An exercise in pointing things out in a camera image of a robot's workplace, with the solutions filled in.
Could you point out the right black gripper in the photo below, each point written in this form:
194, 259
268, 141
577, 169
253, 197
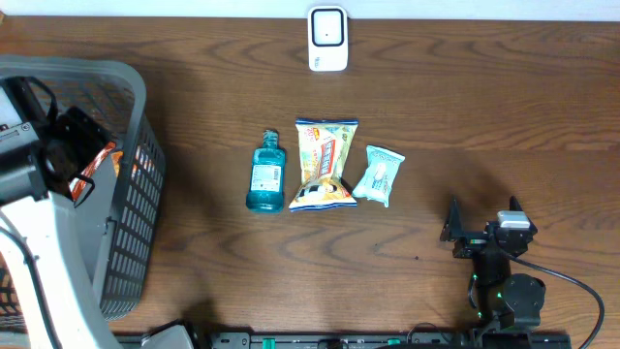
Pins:
453, 230

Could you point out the pale green wet wipes pack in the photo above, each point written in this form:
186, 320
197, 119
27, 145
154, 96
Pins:
376, 183

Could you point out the yellow chips bag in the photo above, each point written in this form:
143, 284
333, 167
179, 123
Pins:
323, 151

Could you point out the teal mouthwash bottle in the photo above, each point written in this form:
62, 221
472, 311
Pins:
266, 190

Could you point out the red orange snack stick packet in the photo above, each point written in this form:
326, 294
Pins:
78, 185

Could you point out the small orange snack box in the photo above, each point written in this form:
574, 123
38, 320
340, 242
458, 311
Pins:
116, 158

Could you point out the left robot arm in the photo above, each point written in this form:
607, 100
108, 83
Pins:
44, 281

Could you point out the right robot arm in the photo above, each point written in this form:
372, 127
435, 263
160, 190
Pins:
507, 302

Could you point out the white barcode scanner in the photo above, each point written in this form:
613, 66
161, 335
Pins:
328, 39

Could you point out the grey plastic shopping basket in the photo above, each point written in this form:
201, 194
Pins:
116, 215

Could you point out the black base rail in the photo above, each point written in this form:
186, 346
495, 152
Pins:
362, 341

